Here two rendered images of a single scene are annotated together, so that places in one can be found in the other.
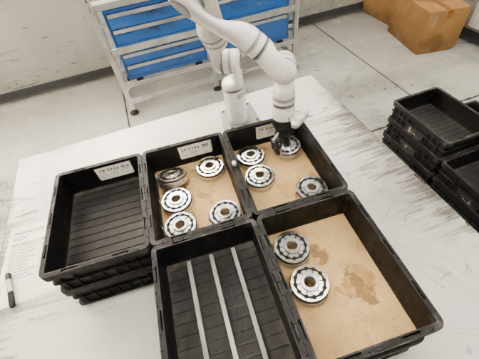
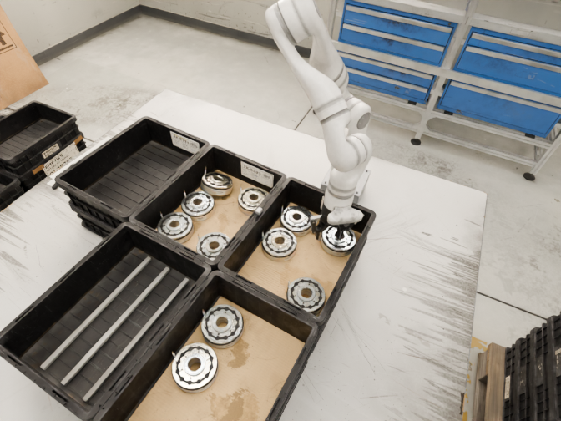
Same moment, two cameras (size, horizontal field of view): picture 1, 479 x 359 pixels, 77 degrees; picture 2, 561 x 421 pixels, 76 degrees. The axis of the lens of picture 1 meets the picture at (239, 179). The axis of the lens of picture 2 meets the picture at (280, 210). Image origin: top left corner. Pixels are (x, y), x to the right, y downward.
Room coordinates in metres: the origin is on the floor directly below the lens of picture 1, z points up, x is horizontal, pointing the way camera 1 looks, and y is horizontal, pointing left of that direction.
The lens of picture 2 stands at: (0.18, -0.43, 1.72)
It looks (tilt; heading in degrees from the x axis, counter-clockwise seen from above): 49 degrees down; 36
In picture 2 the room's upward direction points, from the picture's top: 5 degrees clockwise
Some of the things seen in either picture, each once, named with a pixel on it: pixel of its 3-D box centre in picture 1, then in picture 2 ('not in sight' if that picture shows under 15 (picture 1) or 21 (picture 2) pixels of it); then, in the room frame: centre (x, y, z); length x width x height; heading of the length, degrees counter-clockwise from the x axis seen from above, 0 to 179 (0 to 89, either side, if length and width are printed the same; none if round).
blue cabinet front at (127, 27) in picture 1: (160, 38); (386, 54); (2.56, 0.48, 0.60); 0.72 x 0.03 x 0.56; 104
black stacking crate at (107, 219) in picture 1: (105, 217); (141, 174); (0.60, 0.45, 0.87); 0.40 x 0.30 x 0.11; 10
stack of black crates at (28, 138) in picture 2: not in sight; (42, 162); (0.56, 1.43, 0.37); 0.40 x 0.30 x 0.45; 14
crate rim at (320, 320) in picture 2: (279, 159); (302, 240); (0.70, -0.14, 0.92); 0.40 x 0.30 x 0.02; 10
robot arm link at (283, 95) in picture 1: (284, 78); (349, 164); (0.81, -0.18, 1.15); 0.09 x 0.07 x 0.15; 169
